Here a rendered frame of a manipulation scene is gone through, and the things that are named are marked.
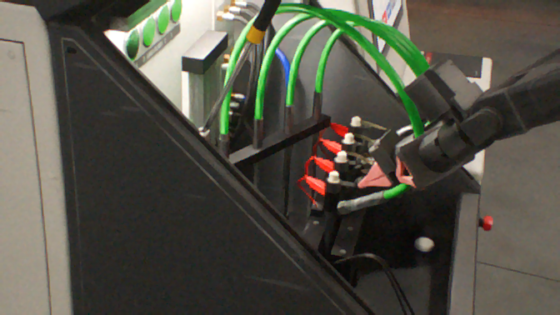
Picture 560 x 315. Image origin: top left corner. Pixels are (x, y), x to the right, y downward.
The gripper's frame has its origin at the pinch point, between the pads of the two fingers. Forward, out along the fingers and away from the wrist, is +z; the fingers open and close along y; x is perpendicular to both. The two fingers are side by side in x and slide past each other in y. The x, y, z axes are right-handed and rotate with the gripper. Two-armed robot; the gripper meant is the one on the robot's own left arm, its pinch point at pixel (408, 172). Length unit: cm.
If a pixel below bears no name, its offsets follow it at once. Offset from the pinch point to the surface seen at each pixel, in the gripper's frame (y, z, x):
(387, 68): -0.4, -8.9, -14.1
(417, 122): -1.0, -7.5, -5.2
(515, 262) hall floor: -121, 167, 41
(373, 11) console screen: -38, 41, -37
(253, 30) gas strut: 21.9, -21.9, -22.8
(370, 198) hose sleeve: 4.3, 6.6, 0.5
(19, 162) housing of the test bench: 48, 6, -27
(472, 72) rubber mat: -76, 71, -19
